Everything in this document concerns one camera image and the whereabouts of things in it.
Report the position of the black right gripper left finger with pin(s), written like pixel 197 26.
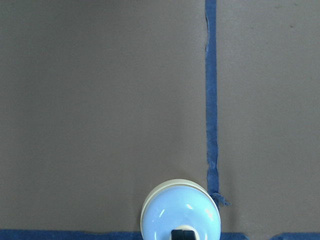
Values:
pixel 177 234

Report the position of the small blue white bell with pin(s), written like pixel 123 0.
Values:
pixel 179 204

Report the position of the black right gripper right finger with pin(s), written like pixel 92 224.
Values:
pixel 188 235

